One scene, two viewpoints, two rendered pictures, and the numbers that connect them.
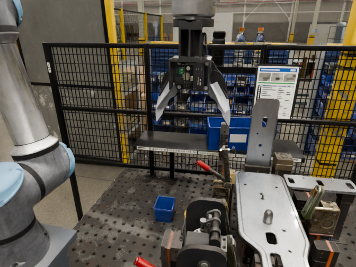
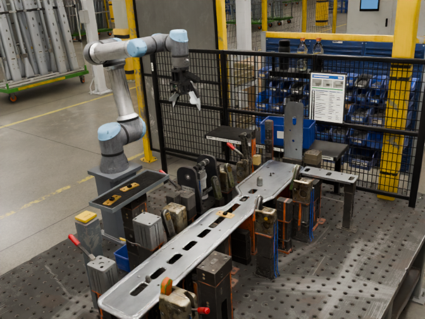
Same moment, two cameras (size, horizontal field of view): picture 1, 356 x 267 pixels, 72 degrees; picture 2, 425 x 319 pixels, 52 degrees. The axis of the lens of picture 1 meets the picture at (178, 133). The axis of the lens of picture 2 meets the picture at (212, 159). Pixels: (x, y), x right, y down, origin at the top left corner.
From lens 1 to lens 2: 159 cm
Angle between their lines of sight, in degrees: 23
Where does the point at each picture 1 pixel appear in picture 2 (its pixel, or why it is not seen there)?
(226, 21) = not seen: outside the picture
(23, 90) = (124, 89)
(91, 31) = (202, 23)
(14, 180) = (116, 128)
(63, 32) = (178, 24)
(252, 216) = (252, 181)
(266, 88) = (319, 92)
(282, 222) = (268, 187)
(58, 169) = (136, 130)
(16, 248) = (114, 160)
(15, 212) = (115, 143)
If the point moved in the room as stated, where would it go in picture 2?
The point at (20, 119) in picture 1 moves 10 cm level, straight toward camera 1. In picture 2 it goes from (122, 103) to (122, 108)
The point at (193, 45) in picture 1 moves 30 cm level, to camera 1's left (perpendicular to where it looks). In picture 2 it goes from (178, 76) to (121, 74)
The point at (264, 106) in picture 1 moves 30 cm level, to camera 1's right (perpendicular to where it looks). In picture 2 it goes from (292, 107) to (348, 111)
